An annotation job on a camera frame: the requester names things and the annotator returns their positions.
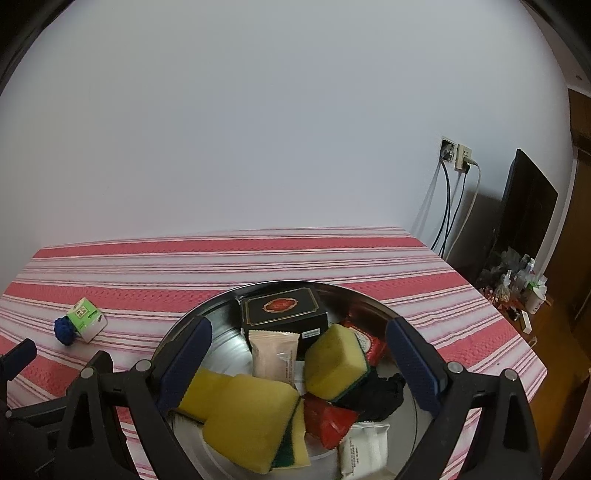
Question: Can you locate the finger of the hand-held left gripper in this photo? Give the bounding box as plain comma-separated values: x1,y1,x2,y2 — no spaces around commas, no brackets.
7,351,114,423
0,338,38,384

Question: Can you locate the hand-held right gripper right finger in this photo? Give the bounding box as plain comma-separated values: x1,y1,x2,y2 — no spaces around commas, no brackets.
385,316,543,480

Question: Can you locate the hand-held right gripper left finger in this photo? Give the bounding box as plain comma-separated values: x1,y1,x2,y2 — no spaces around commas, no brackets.
55,315,213,480

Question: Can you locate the yellow green sponge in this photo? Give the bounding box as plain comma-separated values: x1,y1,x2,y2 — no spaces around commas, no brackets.
303,323,370,401
290,396,311,468
202,374,301,474
178,368,236,423

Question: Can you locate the red snack packet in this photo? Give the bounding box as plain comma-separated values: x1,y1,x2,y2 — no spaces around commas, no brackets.
342,308,387,365
302,397,360,449

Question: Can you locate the black scrunchie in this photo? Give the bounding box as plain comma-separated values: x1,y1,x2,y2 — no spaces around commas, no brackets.
332,371,407,422

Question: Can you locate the round metal cookie tin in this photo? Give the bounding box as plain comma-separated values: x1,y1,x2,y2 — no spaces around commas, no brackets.
150,279,444,480

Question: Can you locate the pink snack packet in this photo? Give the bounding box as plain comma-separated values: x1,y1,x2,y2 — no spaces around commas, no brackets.
248,330,300,384

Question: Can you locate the white floral snack packet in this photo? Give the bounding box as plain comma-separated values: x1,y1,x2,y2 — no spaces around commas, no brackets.
338,422,391,480

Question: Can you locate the black gift box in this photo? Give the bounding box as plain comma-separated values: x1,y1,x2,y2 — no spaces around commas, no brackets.
238,287,329,344

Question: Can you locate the blue scrunchie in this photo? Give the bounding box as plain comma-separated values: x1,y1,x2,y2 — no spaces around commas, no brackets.
54,316,78,347

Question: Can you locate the green tissue pack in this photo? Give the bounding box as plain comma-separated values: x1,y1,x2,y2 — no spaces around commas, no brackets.
66,298,108,343

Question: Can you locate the red striped tablecloth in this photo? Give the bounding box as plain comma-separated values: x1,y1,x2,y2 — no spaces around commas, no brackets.
0,226,548,480

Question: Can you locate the cluster of small bottles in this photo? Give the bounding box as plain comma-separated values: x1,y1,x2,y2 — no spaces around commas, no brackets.
478,249,550,324

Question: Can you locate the white cup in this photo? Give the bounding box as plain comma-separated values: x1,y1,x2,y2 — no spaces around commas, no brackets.
526,286,548,315

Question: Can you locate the black monitor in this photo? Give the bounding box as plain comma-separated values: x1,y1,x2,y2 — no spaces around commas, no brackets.
489,148,558,278

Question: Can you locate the brown wooden cabinet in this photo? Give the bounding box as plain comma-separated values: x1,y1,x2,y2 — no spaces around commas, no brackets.
566,88,591,333

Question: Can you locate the black cable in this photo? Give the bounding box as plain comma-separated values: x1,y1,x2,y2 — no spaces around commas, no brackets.
441,172,467,257

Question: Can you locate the dark blue cable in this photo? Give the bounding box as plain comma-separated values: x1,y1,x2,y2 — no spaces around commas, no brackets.
433,159,451,254

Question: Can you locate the white cable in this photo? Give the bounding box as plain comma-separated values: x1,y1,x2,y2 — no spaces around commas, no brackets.
452,161,482,260

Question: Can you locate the beige wall socket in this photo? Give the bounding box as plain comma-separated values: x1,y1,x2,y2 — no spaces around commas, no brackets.
455,144,474,174

